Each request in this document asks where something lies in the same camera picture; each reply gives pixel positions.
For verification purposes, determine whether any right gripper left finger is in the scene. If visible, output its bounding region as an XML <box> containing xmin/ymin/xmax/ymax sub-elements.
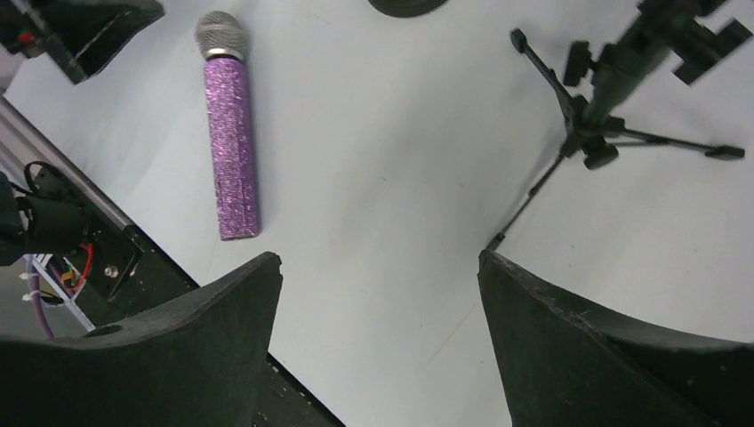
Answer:
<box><xmin>1</xmin><ymin>252</ymin><xmax>283</xmax><ymax>426</ymax></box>

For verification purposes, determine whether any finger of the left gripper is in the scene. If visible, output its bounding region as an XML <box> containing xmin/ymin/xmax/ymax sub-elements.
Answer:
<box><xmin>35</xmin><ymin>0</ymin><xmax>165</xmax><ymax>84</ymax></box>

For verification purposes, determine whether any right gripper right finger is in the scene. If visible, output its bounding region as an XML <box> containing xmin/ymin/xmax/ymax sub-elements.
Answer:
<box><xmin>477</xmin><ymin>250</ymin><xmax>753</xmax><ymax>426</ymax></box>

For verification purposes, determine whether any purple glitter microphone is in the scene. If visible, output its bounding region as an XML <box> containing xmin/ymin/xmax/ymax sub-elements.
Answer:
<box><xmin>195</xmin><ymin>11</ymin><xmax>261</xmax><ymax>241</ymax></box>

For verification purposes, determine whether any black round base mic stand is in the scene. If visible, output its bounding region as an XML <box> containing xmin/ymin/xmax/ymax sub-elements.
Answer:
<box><xmin>368</xmin><ymin>0</ymin><xmax>447</xmax><ymax>19</ymax></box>

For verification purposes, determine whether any black tripod shock mount stand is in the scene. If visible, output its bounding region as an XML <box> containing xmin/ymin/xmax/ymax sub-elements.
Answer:
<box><xmin>486</xmin><ymin>1</ymin><xmax>753</xmax><ymax>251</ymax></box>

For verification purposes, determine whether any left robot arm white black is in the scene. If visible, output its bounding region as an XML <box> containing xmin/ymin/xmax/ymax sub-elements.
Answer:
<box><xmin>1</xmin><ymin>1</ymin><xmax>164</xmax><ymax>266</ymax></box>

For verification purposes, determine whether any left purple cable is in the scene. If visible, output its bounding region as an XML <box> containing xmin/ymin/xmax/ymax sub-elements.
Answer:
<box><xmin>26</xmin><ymin>259</ymin><xmax>57</xmax><ymax>340</ymax></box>

